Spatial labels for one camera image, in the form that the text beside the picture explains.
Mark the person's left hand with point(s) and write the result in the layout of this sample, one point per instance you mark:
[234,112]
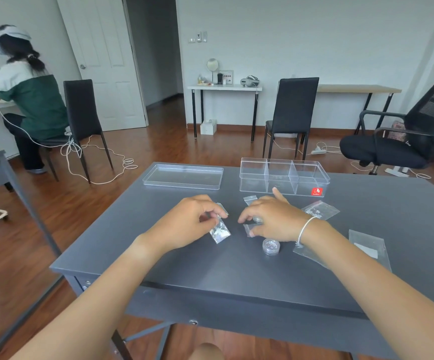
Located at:
[179,224]

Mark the person's right hand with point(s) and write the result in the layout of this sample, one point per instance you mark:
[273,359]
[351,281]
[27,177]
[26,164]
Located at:
[280,221]

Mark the person's right thumb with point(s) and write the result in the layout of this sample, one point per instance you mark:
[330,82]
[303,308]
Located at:
[262,231]

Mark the person's left thumb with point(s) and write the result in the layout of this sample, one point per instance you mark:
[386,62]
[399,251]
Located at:
[207,221]

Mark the person's right little finger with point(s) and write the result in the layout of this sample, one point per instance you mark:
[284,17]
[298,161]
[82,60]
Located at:
[280,195]

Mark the tiny clear zip bag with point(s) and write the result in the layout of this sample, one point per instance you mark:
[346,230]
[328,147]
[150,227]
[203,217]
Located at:
[250,200]
[247,229]

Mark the small zip bag silver glitter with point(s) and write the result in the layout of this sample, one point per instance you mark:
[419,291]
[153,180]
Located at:
[220,233]

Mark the person's right forearm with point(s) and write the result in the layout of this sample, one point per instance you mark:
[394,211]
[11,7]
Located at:
[382,296]

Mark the person's left forearm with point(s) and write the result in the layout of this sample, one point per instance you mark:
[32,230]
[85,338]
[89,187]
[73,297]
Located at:
[97,303]

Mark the round clear glitter jar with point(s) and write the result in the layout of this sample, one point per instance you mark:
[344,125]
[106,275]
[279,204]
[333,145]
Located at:
[257,220]
[271,247]

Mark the clear plastic compartment box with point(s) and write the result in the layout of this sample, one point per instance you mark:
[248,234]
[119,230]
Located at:
[284,178]

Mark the clear zip bag white bits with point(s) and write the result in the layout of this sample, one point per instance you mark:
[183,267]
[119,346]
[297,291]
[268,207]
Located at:
[320,210]

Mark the clear plastic box lid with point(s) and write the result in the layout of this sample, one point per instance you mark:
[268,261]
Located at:
[183,176]

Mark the empty clear zip bag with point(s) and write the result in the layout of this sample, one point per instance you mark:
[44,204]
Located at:
[307,254]

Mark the white power strip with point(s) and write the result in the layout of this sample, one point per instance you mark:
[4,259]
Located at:
[318,150]

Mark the black dining chair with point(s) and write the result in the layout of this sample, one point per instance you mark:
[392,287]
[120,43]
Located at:
[294,104]
[83,108]

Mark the white tissue box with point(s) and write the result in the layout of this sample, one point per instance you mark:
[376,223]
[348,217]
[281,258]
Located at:
[208,128]

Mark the silver drawer knob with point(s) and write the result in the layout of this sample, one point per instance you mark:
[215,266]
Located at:
[193,322]

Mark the clear zip bag white label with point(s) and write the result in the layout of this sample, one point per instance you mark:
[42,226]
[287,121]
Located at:
[369,249]

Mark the black mesh office chair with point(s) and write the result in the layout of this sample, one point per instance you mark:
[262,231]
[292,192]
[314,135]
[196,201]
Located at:
[389,149]

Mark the white headset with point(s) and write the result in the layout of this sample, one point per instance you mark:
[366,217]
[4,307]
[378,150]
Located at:
[250,81]

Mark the white console table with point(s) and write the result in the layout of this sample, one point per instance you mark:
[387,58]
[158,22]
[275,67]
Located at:
[224,87]

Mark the wooden top table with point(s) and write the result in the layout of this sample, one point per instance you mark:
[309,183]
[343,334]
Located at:
[356,89]

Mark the person's knee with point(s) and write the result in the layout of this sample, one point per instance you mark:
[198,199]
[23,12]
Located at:
[208,352]

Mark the pink patterned bag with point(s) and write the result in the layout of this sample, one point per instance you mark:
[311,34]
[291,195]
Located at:
[398,131]

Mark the round standing mirror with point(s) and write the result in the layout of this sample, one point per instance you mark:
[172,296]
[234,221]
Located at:
[212,64]

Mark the white panel door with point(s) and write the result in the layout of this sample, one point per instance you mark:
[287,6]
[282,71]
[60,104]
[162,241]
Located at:
[104,52]

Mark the wall switch panel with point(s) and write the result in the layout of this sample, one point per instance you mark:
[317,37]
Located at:
[198,37]

